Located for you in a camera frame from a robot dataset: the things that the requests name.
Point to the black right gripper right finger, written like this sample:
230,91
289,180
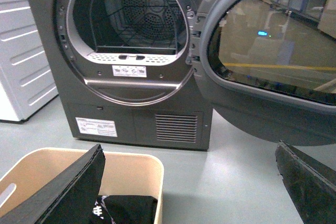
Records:
309,183

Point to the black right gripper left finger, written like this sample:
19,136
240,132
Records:
54,191

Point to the cream plastic laundry hamper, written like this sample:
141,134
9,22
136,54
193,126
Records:
124,174

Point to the black printed t-shirt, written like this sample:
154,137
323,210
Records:
124,209

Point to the white appliance side panel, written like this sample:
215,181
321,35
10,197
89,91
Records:
27,83

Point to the grey round dryer door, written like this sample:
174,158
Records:
268,66

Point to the dark grey tumble dryer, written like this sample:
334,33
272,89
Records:
123,70

